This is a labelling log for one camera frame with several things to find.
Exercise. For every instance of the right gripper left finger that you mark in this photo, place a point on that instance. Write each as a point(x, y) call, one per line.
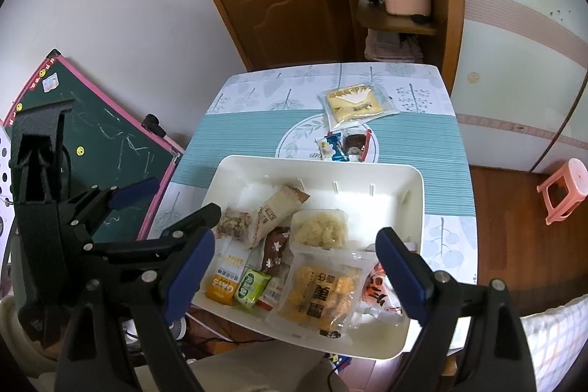
point(152, 284)

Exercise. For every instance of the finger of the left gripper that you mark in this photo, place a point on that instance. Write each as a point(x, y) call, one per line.
point(92, 207)
point(203, 220)

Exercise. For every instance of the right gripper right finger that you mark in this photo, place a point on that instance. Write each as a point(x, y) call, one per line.
point(496, 355)

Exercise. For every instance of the nut cluster packet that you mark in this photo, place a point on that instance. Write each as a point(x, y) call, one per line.
point(234, 224)

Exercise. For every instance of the green pastry snack packet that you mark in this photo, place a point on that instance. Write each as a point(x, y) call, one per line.
point(250, 288)

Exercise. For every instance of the pale rice crisp packet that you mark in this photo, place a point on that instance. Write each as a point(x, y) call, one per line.
point(320, 228)

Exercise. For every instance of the clear packet yellow cookies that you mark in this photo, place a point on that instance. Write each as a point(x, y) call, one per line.
point(322, 292)

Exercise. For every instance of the dark seaweed snack packet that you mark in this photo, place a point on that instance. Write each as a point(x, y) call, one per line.
point(357, 145)

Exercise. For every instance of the orange oats bar packet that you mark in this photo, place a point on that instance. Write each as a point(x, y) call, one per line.
point(228, 274)

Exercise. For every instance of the pink framed chalkboard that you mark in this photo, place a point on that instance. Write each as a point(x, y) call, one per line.
point(107, 146)

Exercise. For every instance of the beige long bar packet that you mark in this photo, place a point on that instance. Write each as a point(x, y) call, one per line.
point(272, 212)

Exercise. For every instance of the brown chocolate snack packet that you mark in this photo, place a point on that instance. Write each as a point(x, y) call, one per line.
point(274, 247)

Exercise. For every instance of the white plastic tray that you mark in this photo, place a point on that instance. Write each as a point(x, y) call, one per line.
point(373, 196)

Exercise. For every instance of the patterned teal tablecloth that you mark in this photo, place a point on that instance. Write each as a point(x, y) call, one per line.
point(283, 113)

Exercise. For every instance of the red orange snack packet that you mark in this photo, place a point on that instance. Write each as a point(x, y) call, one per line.
point(379, 299)

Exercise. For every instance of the blue white snack packet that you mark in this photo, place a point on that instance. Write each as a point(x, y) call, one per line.
point(330, 147)

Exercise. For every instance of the large yellow cake packet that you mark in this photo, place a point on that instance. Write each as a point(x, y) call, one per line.
point(352, 106)

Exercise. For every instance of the pink plastic stool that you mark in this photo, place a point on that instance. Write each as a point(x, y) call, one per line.
point(564, 190)

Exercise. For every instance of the folded pink cloth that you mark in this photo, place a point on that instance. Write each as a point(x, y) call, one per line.
point(391, 47)

